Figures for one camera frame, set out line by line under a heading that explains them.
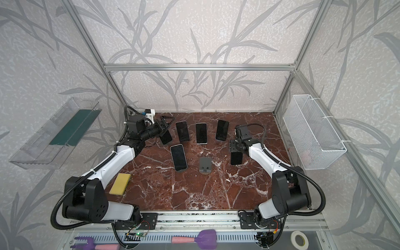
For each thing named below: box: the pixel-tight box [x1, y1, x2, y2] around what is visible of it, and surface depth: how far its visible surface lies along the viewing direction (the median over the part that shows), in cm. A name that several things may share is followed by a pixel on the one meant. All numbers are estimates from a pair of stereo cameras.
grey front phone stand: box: [198, 156, 212, 175], surface depth 89 cm
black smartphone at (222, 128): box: [215, 119, 230, 142], surface depth 100 cm
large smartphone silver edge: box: [169, 143, 189, 172], surface depth 88 cm
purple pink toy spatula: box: [171, 229, 218, 250], surface depth 70 cm
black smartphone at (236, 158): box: [230, 152, 243, 166], surface depth 94 cm
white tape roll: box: [290, 230, 309, 250], surface depth 70 cm
